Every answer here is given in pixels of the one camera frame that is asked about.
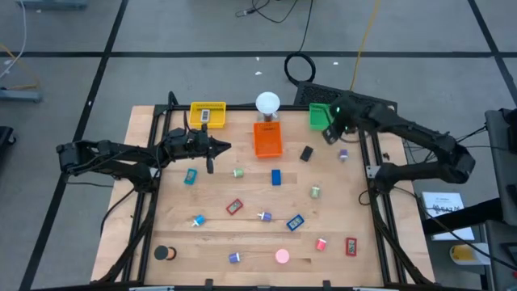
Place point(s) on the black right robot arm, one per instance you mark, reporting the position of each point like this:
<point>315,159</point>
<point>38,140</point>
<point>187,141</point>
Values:
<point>404,125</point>

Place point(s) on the black rectangular block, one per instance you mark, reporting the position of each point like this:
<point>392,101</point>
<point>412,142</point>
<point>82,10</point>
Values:
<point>306,153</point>

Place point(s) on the black aluminium table frame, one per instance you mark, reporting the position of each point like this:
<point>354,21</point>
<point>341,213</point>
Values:
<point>238,108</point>

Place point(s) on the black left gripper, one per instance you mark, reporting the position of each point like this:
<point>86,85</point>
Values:
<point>190,145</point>

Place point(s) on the orange sand black hourglass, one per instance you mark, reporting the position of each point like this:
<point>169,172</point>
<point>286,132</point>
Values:
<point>161,252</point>

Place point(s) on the yellow and white container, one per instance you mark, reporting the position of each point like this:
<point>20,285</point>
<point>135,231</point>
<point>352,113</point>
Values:
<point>462,252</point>

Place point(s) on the green plastic basket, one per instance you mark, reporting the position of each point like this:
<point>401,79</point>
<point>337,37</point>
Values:
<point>317,117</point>

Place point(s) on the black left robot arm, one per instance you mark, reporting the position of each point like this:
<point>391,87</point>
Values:
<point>101,147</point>

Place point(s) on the white desk lamp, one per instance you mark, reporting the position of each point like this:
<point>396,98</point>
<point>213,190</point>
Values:
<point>267,103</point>

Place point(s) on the black beam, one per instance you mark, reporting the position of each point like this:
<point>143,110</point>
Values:
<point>464,218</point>

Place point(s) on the pink hourglass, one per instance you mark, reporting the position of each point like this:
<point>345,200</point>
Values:
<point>282,255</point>

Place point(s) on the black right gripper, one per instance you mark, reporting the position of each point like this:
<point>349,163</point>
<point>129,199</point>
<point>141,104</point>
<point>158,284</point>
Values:
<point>331,135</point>

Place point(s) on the orange plastic basket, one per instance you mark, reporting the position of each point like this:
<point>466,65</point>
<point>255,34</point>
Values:
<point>267,139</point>

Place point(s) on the blue digital clock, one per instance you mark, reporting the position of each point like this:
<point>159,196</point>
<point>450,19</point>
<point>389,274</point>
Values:
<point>295,222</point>

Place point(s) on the grey metal floor bar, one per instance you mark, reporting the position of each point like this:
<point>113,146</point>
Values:
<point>20,95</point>
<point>52,4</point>

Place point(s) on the black floor object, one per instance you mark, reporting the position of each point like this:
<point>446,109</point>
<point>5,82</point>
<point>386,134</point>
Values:
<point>5,139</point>

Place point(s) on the cyan power adapter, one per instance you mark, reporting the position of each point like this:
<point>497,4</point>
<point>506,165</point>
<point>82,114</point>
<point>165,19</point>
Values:
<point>198,220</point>

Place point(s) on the red power adapter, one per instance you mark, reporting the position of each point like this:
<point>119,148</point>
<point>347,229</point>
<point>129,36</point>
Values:
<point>321,244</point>

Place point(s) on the white digital clock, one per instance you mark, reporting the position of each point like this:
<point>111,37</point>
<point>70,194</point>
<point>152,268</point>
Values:
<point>205,115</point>

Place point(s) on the yellow plastic basket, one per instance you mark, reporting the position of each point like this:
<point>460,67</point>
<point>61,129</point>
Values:
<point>216,115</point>

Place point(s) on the grey equipment cart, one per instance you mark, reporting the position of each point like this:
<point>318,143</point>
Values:
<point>501,182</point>

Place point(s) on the teal digital clock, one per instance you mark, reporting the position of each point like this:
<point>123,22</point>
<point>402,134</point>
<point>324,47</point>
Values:
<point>190,176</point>

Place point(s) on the red digital clock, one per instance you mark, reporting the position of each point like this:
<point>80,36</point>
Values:
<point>351,246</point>
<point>234,206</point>

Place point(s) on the blue rectangular block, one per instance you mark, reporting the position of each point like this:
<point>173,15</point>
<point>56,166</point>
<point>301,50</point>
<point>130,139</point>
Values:
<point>276,177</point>

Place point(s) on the light green power adapter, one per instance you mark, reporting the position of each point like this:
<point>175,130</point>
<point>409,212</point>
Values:
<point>315,192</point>

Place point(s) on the black perforated panel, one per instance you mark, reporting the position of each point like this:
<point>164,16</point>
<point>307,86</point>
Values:
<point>315,95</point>

